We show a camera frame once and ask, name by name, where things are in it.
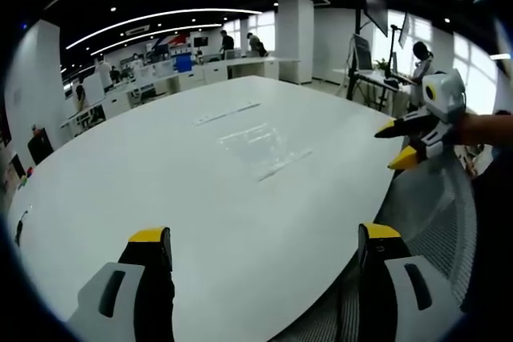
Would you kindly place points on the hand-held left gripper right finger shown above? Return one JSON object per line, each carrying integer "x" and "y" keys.
{"x": 405, "y": 298}

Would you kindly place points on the person's dark clothing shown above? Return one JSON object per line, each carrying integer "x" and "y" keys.
{"x": 493, "y": 222}

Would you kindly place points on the long white office counter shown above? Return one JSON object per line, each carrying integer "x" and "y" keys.
{"x": 180, "y": 77}

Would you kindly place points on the clear resealable plastic bag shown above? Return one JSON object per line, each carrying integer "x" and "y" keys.
{"x": 262, "y": 150}

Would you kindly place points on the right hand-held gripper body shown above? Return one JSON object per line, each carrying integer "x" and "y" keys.
{"x": 443, "y": 97}

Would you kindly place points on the hanging black monitor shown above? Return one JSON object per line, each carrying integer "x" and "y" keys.
{"x": 376, "y": 15}

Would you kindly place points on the black-framed standing desk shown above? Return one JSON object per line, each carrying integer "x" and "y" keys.
{"x": 370, "y": 83}

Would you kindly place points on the computer monitor on stand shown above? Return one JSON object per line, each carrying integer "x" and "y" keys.
{"x": 362, "y": 51}

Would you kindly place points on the black office chair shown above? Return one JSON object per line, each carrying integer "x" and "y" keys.
{"x": 40, "y": 146}

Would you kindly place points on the blue storage box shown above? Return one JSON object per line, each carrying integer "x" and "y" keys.
{"x": 183, "y": 64}

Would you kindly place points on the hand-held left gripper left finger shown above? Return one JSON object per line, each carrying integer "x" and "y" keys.
{"x": 120, "y": 302}

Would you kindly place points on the grey mesh office chair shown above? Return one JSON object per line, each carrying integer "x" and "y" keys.
{"x": 437, "y": 214}

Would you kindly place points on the green potted plant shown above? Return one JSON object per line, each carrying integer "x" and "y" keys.
{"x": 381, "y": 65}

